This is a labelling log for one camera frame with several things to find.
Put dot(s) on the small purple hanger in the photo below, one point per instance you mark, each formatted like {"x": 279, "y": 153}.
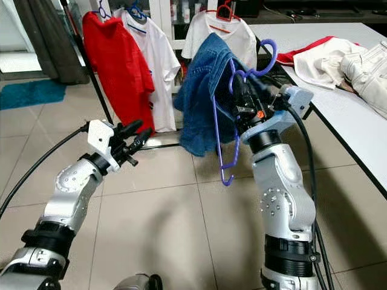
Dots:
{"x": 104, "y": 9}

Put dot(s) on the blue plastic hanger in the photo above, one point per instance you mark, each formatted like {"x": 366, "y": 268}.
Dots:
{"x": 138, "y": 12}

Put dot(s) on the metal clothes rack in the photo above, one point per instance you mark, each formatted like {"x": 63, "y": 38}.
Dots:
{"x": 101, "y": 96}

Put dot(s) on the white jeans dark stitching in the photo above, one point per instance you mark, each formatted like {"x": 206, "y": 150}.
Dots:
{"x": 369, "y": 78}

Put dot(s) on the red white-trimmed shirt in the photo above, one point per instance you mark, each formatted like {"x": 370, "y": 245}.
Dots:
{"x": 308, "y": 48}

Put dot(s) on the grey curtain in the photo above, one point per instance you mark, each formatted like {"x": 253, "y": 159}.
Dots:
{"x": 48, "y": 42}

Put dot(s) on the teal shaggy rug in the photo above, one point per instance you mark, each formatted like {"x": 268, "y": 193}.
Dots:
{"x": 30, "y": 95}

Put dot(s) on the plain red T-shirt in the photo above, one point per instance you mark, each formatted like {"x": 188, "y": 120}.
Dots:
{"x": 115, "y": 66}

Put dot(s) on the cream white garment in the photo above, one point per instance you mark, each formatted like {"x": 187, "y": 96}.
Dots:
{"x": 326, "y": 63}

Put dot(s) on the white T-shirt blue trim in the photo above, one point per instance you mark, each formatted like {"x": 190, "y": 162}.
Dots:
{"x": 160, "y": 66}

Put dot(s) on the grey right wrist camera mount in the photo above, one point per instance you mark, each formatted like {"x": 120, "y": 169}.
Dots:
{"x": 296, "y": 103}

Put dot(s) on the large purple clip hanger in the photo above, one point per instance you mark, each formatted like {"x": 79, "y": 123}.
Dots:
{"x": 275, "y": 53}

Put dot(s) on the red plastic hanger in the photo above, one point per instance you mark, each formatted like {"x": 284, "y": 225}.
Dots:
{"x": 228, "y": 11}

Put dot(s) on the white monster print T-shirt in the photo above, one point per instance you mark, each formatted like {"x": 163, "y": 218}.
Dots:
{"x": 196, "y": 30}

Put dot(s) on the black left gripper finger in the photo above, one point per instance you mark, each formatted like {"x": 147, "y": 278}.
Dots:
{"x": 129, "y": 128}
{"x": 140, "y": 139}

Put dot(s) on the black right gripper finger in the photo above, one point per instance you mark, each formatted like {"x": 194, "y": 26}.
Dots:
{"x": 248, "y": 84}
{"x": 238, "y": 75}

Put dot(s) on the blue denim shorts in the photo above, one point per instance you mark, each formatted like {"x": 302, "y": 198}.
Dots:
{"x": 202, "y": 90}

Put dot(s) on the white table black frame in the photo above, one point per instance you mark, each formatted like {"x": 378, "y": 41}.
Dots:
{"x": 338, "y": 133}

